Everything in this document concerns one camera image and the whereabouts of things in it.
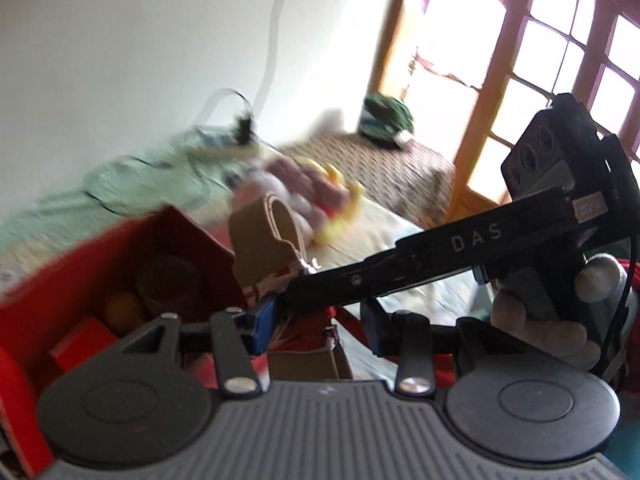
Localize small red gift box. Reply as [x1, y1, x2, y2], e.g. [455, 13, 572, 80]
[50, 315, 118, 373]

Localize right gloved hand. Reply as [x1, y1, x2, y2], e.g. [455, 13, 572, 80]
[490, 254, 627, 370]

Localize pink plush toy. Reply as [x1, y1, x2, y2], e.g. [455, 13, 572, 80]
[232, 156, 366, 244]

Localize brown gourd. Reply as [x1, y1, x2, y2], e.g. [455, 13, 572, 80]
[103, 292, 145, 337]

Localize patterned brown blanket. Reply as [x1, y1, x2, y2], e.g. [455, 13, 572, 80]
[280, 133, 454, 229]

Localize green bed sheet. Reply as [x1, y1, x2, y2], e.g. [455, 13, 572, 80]
[1, 131, 250, 252]

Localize white power strip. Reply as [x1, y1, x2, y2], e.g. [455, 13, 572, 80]
[191, 127, 260, 162]

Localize large red cardboard box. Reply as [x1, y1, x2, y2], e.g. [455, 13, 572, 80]
[1, 206, 246, 478]

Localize green folded clothes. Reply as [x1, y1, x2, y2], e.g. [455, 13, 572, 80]
[358, 93, 414, 151]

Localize wooden window door frame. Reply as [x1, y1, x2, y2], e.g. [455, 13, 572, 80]
[371, 0, 639, 226]

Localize black charging cable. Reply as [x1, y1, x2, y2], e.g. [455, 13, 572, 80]
[81, 154, 216, 216]

